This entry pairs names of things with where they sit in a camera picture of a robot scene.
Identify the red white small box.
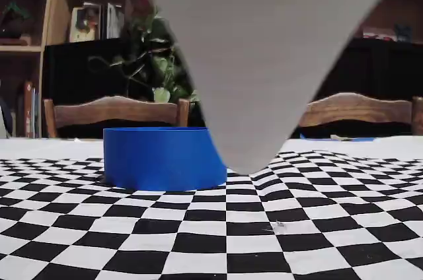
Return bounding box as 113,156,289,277
362,24,414,43

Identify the illustrated cream card box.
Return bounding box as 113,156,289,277
69,5,102,42

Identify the blue round box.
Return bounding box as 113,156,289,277
102,127,228,192

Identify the green pothos plant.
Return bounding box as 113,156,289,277
88,0,199,104

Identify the wooden chair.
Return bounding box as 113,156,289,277
43,95,191,139
295,92,423,137

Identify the blue tape strip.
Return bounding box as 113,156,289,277
299,133,376,143

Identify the wooden bookshelf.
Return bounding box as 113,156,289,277
0,0,423,139

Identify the black cabinet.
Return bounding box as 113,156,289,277
44,37,423,139

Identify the bonsai tree model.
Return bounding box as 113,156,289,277
0,1,34,46

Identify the orange spine book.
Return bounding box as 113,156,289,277
23,81,34,138

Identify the black white checkered mat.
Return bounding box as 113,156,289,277
0,137,423,280

